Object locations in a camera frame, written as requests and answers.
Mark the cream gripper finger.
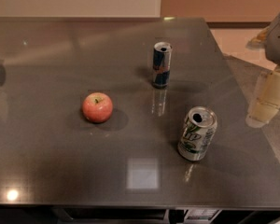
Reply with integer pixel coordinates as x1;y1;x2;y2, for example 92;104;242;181
249;27;269;46
245;65;280;128

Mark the silver green 7up can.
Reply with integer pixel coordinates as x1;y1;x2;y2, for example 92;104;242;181
177;106;217;161

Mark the blue silver redbull can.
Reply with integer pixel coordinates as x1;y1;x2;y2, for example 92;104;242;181
152;42;173;89

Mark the red apple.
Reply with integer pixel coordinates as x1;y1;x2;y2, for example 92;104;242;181
82;92;113;123

